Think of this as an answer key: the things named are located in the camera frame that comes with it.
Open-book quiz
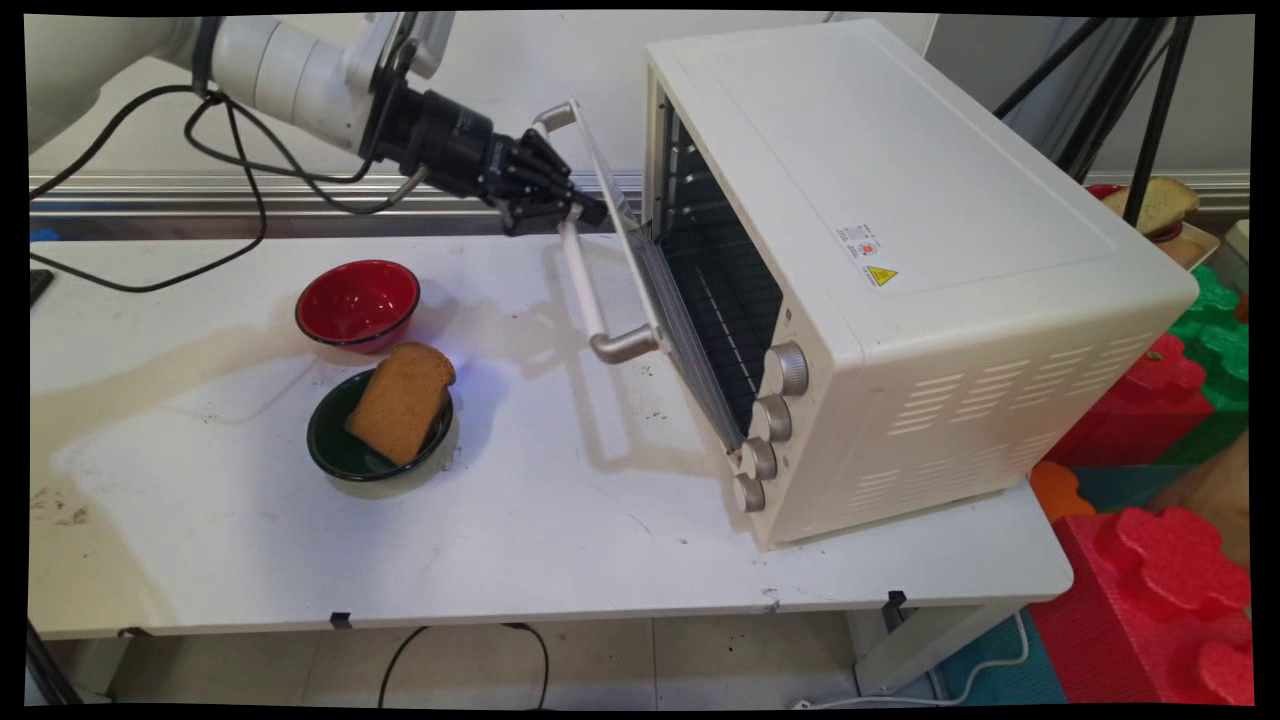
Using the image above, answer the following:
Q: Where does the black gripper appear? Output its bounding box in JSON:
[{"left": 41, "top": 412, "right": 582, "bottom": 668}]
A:
[{"left": 393, "top": 90, "right": 611, "bottom": 239}]

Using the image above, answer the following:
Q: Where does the glass oven door with handle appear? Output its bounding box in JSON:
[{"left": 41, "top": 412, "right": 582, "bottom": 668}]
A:
[{"left": 530, "top": 97, "right": 748, "bottom": 453}]

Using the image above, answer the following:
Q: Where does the red bowl with dark rim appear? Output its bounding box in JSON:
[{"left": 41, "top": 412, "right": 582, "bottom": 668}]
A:
[{"left": 295, "top": 260, "right": 422, "bottom": 354}]

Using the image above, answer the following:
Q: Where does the brown toast slice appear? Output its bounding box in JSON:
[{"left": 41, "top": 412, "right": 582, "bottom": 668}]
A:
[{"left": 345, "top": 342, "right": 458, "bottom": 468}]

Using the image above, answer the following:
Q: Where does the dark green bowl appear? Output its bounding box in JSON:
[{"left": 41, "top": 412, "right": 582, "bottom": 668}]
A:
[{"left": 306, "top": 369, "right": 455, "bottom": 485}]

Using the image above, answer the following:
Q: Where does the cream toaster oven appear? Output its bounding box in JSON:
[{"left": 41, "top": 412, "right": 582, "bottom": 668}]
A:
[{"left": 643, "top": 17, "right": 1201, "bottom": 550}]

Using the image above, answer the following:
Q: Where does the white table leg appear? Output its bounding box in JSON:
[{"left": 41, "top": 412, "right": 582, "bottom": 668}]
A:
[{"left": 848, "top": 600, "right": 1023, "bottom": 697}]

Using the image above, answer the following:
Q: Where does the orange foam block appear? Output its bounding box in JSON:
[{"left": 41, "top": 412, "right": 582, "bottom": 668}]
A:
[{"left": 1029, "top": 459, "right": 1099, "bottom": 523}]

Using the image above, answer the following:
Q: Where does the black tripod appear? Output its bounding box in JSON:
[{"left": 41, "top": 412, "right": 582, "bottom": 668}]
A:
[{"left": 990, "top": 17, "right": 1193, "bottom": 227}]

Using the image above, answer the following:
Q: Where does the pale bread slice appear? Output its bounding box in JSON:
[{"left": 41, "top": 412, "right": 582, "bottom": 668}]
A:
[{"left": 1100, "top": 176, "right": 1200, "bottom": 236}]

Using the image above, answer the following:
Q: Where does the beige tray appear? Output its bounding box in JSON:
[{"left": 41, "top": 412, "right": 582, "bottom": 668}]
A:
[{"left": 1152, "top": 221, "right": 1221, "bottom": 271}]

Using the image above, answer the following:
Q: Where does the blue floor mat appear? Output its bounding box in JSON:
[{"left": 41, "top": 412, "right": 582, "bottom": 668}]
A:
[{"left": 932, "top": 610, "right": 1067, "bottom": 707}]

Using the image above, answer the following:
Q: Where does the green foam block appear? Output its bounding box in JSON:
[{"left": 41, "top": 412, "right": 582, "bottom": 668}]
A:
[{"left": 1165, "top": 264, "right": 1251, "bottom": 464}]

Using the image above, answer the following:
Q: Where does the large red foam block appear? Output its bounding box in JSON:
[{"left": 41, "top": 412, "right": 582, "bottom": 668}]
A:
[{"left": 1028, "top": 506, "right": 1255, "bottom": 707}]

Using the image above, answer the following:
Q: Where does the wire oven rack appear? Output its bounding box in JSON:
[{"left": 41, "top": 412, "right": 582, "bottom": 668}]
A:
[{"left": 662, "top": 222, "right": 784, "bottom": 433}]

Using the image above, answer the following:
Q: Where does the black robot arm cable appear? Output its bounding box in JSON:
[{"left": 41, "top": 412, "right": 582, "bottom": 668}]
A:
[{"left": 30, "top": 84, "right": 433, "bottom": 295}]

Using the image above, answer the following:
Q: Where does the black floor cable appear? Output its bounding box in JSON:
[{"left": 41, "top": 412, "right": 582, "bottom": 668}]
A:
[{"left": 377, "top": 623, "right": 550, "bottom": 710}]

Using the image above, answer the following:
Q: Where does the white floor cable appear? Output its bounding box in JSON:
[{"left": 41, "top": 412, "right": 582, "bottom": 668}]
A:
[{"left": 790, "top": 610, "right": 1031, "bottom": 710}]

